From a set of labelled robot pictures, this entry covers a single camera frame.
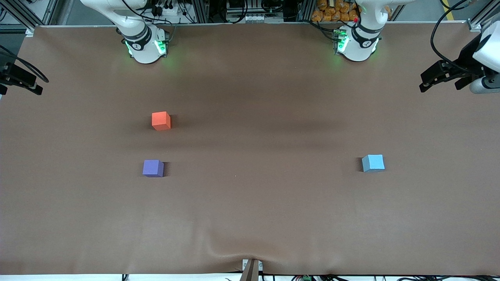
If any light blue foam block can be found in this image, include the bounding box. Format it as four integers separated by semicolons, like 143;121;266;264
361;154;386;173

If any orange foam block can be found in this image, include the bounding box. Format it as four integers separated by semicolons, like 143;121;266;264
152;111;171;131

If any purple foam block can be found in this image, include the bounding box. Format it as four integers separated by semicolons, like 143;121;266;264
143;160;165;178

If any white power strip with plugs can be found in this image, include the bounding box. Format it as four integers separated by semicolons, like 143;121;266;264
150;0;182;17

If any white socket strip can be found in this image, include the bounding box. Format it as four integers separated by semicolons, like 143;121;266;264
228;14;282;23

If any brown table cover sheet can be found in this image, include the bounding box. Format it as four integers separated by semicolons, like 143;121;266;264
0;21;500;276

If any brown table clamp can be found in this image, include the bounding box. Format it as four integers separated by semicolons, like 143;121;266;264
240;258;263;281

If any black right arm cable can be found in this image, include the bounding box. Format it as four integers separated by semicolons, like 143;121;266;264
0;44;50;83

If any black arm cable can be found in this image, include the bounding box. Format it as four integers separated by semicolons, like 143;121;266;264
430;0;486;75
0;44;50;83

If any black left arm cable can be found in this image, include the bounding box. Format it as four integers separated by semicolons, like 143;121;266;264
430;0;486;75

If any aluminium frame profile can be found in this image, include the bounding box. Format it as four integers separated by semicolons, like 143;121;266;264
467;0;500;32
0;0;59;36

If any aluminium frame post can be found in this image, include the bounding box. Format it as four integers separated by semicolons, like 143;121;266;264
297;0;314;22
191;0;210;24

